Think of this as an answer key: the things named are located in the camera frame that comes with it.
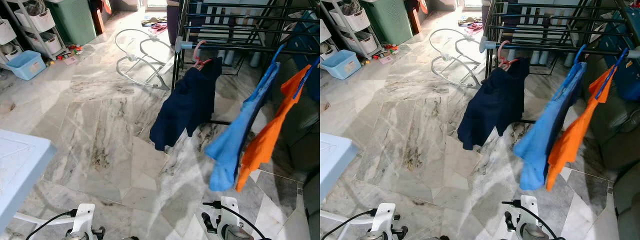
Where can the blue shirt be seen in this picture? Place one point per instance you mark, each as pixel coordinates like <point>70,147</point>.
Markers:
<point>542,140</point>
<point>235,140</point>

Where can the blue plastic clothes hanger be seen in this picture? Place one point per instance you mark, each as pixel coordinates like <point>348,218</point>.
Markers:
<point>278,54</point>
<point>580,54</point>
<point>305,79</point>
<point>607,77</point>

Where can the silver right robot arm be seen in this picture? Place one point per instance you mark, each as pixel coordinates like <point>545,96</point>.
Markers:
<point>235,234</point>
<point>534,233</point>

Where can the pink clothes hanger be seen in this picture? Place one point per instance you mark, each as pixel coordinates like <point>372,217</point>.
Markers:
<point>202,63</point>
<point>507,62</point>

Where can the orange garment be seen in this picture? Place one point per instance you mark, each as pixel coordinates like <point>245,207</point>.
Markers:
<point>260,145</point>
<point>567,145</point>

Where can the light blue plastic table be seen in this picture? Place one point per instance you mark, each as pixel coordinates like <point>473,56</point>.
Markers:
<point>20,170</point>
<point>335,160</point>

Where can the navy blue garment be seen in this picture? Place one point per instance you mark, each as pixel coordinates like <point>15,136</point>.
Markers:
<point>492,105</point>
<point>185,105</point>

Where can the pink card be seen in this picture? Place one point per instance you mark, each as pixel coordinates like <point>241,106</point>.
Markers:
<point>71,60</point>
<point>386,60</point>

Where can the light blue storage bin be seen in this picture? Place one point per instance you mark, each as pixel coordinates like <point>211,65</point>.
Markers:
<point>352,65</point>
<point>25,67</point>

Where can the black metal drying rack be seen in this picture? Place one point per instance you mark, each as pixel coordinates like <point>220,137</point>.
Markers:
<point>540,48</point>
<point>235,48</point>

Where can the small red toy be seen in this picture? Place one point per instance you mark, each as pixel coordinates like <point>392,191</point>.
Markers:
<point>391,48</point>
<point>76,49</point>

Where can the dark blue hanging cloth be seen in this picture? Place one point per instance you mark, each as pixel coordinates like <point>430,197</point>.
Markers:
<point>305,35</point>
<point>627,75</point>

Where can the pink floor slipper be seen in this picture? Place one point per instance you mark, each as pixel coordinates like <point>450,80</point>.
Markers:
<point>474,27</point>
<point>159,27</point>

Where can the dark purple bin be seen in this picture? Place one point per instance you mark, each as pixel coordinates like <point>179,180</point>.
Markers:
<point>172,25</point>

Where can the green laundry basket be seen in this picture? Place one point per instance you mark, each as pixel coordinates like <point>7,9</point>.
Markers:
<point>387,22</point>
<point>72,22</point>

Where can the white drawer shelf rack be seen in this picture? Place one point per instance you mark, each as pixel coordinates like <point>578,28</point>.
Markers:
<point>37,20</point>
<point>324,32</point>
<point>352,20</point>
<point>7,32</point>

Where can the brown wooden cabinet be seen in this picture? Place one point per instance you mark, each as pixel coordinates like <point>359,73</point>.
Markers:
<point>100,17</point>
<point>415,17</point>

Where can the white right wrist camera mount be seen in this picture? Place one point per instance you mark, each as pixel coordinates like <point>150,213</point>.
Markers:
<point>230,210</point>
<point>530,207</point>

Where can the white baby bouncer frame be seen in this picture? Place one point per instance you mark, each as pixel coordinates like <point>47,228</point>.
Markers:
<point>131,57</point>
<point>446,57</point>

